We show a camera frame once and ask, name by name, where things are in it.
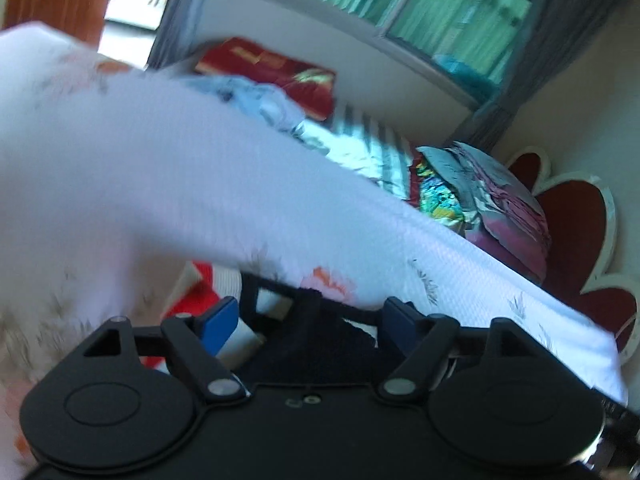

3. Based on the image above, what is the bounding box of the red folded blanket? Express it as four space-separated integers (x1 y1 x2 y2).
195 36 337 122

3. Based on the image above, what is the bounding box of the teal cloth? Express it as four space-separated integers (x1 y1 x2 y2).
432 52 501 103

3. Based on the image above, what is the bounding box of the light blue cloth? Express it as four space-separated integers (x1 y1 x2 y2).
190 76 331 156

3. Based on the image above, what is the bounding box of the white floral bed sheet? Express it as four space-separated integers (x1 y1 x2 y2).
0 20 628 480

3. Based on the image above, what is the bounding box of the striped cartoon print sweater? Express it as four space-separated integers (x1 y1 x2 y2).
140 260 416 386

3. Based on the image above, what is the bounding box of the red and white headboard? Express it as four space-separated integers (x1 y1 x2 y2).
505 146 640 366

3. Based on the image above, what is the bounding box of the grey and pink pillow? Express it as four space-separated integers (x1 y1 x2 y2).
417 141 548 241

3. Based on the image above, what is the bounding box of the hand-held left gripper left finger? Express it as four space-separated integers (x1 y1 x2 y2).
80 296 248 403

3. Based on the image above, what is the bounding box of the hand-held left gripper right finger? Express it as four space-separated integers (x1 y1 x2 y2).
377 297 541 403

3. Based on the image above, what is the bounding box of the grey blue curtain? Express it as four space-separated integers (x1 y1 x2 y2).
467 0 631 153
145 0 221 73

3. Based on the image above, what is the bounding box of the striped mattress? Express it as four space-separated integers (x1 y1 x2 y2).
300 105 418 206

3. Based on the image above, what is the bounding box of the sliding glass window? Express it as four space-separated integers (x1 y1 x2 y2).
240 0 556 106

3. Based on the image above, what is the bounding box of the colourful folded blanket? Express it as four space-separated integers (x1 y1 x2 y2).
407 152 468 233

